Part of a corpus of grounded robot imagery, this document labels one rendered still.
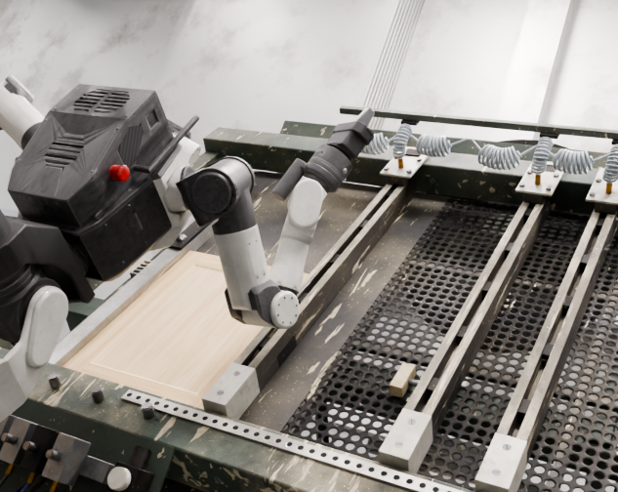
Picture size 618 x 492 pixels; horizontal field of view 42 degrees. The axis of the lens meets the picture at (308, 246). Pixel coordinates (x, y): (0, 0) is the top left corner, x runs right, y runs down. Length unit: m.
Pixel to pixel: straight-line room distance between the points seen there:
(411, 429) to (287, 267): 0.41
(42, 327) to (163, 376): 0.51
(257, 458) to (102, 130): 0.70
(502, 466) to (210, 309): 0.90
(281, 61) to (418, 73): 1.10
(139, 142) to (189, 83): 5.45
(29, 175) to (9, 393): 0.40
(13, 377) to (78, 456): 0.31
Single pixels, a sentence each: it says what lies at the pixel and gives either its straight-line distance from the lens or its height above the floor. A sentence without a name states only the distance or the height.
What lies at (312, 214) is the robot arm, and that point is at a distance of 1.71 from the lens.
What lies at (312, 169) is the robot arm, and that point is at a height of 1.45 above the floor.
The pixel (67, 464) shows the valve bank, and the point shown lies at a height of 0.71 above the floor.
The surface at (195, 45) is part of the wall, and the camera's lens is 7.28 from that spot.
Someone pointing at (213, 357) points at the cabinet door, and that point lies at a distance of 1.96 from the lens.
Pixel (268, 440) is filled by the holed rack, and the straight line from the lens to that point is 1.67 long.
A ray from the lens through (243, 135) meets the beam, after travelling 2.85.
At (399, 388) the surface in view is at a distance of 1.77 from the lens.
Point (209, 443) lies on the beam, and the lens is 1.70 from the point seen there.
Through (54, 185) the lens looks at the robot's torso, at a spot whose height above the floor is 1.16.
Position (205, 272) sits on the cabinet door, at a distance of 2.27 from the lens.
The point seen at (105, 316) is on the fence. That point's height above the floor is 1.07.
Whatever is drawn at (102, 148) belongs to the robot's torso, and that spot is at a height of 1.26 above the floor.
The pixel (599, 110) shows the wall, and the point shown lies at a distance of 6.07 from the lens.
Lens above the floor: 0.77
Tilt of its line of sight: 18 degrees up
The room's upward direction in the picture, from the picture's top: 19 degrees clockwise
